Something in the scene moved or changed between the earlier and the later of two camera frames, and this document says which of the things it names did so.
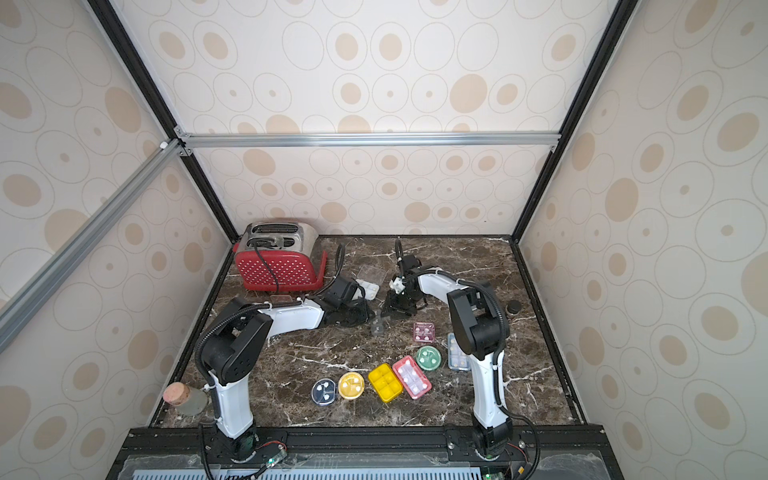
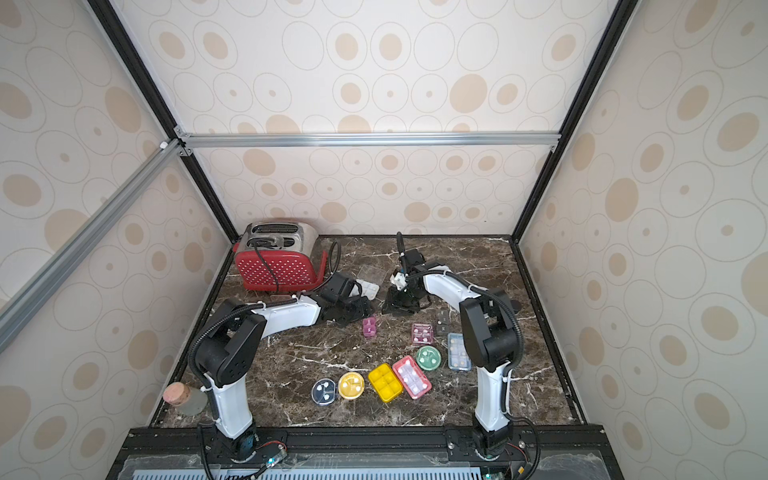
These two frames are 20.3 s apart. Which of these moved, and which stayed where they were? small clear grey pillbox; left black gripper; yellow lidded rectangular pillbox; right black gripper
Moved: small clear grey pillbox
Stayed: left black gripper; yellow lidded rectangular pillbox; right black gripper
